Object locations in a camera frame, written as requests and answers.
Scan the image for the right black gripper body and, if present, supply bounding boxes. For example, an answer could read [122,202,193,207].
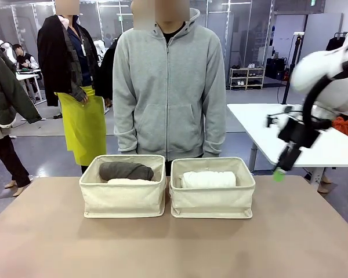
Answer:
[278,117,321,149]

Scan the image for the white towel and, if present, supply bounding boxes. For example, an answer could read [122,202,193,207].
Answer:
[180,170,237,189]

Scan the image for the pale yellow towel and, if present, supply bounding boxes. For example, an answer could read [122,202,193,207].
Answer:
[107,178,152,185]

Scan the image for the dark grey towel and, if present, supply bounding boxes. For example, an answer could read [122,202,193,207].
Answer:
[98,161,155,183]

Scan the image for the person's left forearm grey sleeve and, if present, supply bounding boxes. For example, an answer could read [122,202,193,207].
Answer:
[202,95,227,159]

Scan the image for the person's right forearm grey sleeve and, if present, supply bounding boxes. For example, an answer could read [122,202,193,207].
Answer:
[113,92,139,153]

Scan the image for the white side table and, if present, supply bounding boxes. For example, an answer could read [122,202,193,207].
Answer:
[226,103,348,186]

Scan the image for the black tripod stand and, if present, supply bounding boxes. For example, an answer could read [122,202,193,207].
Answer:
[281,32,305,105]

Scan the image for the black suitcase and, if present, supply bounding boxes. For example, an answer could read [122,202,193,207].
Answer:
[265,57,289,81]

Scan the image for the wooden shoe rack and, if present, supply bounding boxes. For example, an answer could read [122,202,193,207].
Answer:
[229,67,266,90]

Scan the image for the cream fabric basket white tag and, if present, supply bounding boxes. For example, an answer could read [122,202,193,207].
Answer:
[169,156,256,220]

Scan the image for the black hanging garment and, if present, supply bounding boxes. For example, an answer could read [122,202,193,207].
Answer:
[325,36,346,52]

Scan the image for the black clothes rack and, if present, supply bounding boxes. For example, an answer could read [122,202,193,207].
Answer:
[324,32,348,53]

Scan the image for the person in grey hoodie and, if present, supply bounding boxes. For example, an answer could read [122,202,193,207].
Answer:
[112,0,227,174]

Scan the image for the person black jacket yellow apron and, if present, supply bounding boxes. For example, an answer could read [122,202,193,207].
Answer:
[37,0,111,174]

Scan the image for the white desk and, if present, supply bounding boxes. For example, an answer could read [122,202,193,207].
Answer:
[15,68,45,102]

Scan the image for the seated person black white jacket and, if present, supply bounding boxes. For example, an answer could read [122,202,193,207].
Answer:
[12,43,39,72]

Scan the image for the person in dark green jacket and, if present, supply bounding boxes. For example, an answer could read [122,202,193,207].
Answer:
[0,40,43,197]

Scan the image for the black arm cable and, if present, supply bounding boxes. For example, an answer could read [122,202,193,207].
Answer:
[302,56,348,130]

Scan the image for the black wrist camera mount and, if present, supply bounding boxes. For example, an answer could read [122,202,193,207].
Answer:
[265,106,296,129]

